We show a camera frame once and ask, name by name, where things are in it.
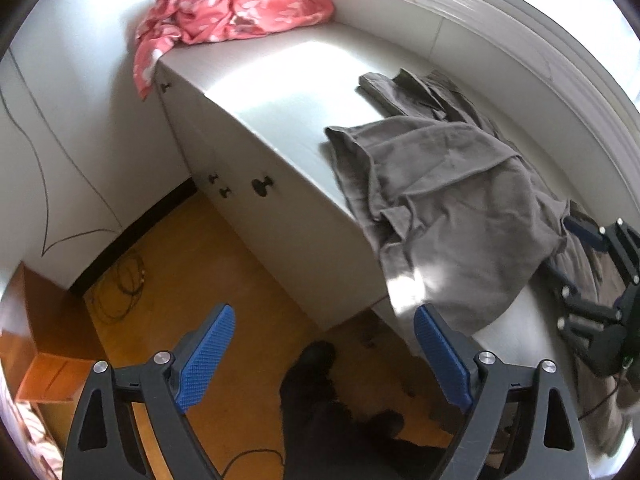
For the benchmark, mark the white cabinet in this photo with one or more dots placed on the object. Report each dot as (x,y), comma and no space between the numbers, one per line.
(280,240)

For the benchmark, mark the wooden box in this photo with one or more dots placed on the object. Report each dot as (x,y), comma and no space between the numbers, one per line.
(50,320)

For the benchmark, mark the black cabinet knob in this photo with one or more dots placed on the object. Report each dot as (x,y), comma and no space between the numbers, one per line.
(213,178)
(225,191)
(262,185)
(165,86)

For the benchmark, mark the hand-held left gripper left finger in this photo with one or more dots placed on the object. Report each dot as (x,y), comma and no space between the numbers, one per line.
(207,360)

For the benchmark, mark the pink patterned fabric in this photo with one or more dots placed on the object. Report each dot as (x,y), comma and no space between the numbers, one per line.
(27,440)

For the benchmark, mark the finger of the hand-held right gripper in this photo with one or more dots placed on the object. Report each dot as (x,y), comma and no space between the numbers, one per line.
(585,232)
(582,310)

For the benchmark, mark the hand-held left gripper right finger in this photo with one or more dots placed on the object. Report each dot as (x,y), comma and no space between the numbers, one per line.
(440,355)

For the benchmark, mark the pink floral cloth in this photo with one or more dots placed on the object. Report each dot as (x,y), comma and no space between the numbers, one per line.
(240,5)

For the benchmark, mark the grey-brown pants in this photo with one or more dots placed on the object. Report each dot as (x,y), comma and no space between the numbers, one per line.
(440,210)

